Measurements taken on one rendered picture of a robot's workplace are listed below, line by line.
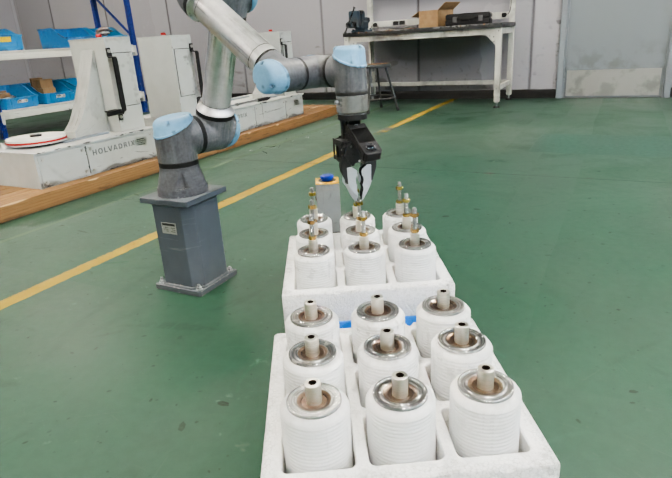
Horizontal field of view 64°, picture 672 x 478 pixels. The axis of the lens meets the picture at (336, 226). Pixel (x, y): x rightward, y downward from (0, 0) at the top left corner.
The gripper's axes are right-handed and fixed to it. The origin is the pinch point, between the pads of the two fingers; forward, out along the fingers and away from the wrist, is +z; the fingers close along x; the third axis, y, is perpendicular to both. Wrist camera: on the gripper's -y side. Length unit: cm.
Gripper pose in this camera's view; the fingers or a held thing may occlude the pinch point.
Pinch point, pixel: (359, 196)
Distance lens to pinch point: 133.0
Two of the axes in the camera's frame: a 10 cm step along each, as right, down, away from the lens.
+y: -3.7, -2.9, 8.8
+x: -9.3, 1.7, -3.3
